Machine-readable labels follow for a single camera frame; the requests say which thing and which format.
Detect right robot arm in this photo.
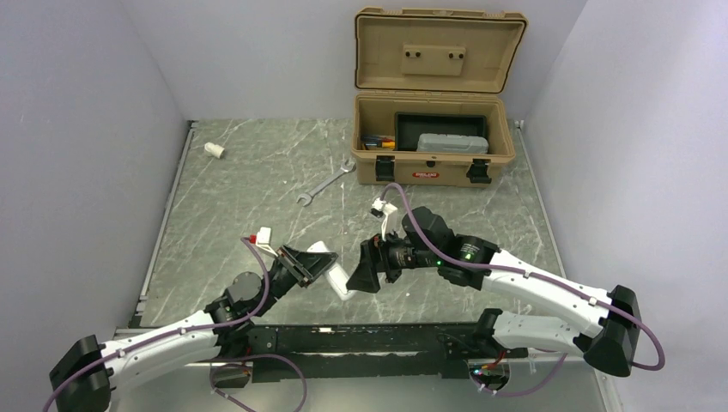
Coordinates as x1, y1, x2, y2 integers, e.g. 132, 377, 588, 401
346, 207, 641, 377

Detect white remote control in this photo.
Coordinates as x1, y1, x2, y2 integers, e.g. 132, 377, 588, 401
307, 241, 357, 301

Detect colourful tools in toolbox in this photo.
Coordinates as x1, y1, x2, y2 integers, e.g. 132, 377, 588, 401
361, 135, 396, 150

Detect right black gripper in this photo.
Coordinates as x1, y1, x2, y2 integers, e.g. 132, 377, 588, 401
346, 224, 440, 293

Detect grey plastic case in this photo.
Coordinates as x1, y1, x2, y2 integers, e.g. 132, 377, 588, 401
416, 133, 489, 154

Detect tan plastic toolbox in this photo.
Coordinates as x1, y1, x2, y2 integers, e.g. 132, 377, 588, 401
350, 7, 528, 188

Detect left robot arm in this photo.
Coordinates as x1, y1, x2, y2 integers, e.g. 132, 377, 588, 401
43, 245, 338, 411

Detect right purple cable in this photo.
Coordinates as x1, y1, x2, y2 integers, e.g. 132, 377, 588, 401
379, 183, 666, 399

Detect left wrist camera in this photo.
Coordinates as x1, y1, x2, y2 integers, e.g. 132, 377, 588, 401
248, 227, 278, 258

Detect silver open-end wrench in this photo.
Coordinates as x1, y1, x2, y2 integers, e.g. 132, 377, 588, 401
296, 159, 356, 207

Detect black tray in toolbox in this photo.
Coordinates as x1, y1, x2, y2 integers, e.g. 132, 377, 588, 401
394, 112, 488, 151

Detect aluminium frame rail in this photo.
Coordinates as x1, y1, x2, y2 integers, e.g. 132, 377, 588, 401
105, 324, 607, 371

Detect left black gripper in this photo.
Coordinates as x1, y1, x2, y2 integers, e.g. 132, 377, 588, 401
254, 243, 338, 317

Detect white plastic tube piece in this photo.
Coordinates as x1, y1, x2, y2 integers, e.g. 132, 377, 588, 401
203, 142, 225, 159

